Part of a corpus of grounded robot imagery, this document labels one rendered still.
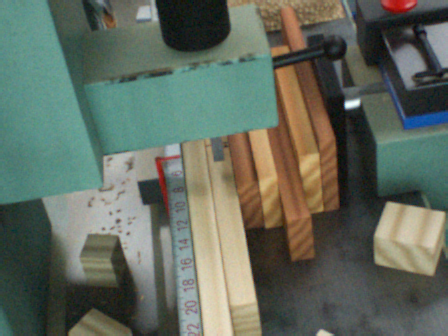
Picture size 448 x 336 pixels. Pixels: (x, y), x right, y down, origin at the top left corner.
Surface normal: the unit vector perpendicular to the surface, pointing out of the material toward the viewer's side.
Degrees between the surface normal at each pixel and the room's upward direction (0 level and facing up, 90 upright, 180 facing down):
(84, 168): 90
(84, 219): 0
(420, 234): 0
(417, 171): 90
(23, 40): 90
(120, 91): 90
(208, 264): 0
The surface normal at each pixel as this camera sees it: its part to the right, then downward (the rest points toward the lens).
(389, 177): 0.11, 0.66
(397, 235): -0.13, -0.73
